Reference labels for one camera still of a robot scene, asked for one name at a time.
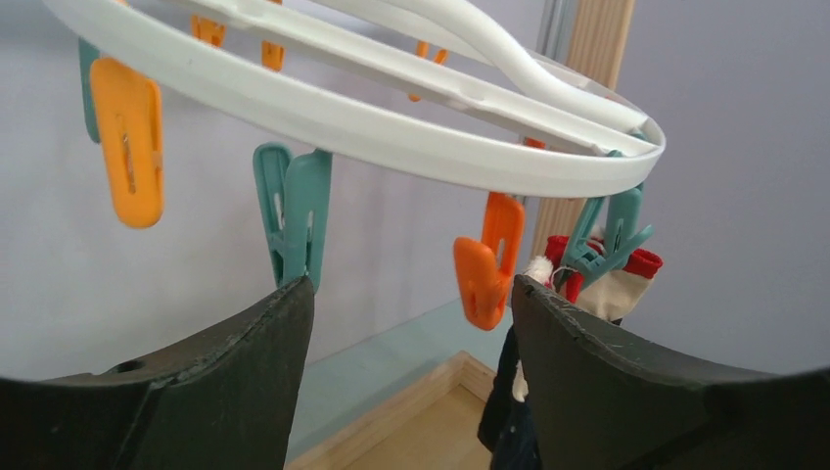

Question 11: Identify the teal left clothespin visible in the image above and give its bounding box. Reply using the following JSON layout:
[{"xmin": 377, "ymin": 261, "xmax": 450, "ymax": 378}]
[{"xmin": 253, "ymin": 142, "xmax": 333, "ymax": 290}]

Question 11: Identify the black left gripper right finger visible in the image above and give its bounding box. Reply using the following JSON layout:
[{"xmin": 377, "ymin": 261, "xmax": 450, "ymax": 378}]
[{"xmin": 512, "ymin": 275, "xmax": 829, "ymax": 469}]

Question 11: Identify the white round clip hanger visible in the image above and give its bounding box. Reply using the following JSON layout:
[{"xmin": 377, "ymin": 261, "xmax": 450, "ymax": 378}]
[{"xmin": 48, "ymin": 1, "xmax": 667, "ymax": 198}]

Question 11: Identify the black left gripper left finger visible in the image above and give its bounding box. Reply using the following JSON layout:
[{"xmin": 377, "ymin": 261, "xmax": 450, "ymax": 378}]
[{"xmin": 1, "ymin": 277, "xmax": 314, "ymax": 469}]

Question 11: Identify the teal clothespin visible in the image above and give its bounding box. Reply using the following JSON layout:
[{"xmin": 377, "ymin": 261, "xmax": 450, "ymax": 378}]
[
  {"xmin": 253, "ymin": 142, "xmax": 333, "ymax": 290},
  {"xmin": 562, "ymin": 183, "xmax": 654, "ymax": 287}
]

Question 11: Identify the wooden hanger stand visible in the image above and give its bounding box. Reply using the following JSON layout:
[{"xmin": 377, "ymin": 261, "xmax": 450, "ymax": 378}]
[{"xmin": 285, "ymin": 1, "xmax": 636, "ymax": 469}]

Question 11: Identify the orange front clothespin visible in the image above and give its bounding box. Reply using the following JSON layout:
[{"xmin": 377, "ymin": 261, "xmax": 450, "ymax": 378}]
[{"xmin": 453, "ymin": 192, "xmax": 525, "ymax": 331}]

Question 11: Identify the orange clothespin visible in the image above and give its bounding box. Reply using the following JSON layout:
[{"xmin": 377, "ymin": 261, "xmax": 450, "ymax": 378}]
[
  {"xmin": 90, "ymin": 58, "xmax": 163, "ymax": 228},
  {"xmin": 453, "ymin": 192, "xmax": 525, "ymax": 331}
]

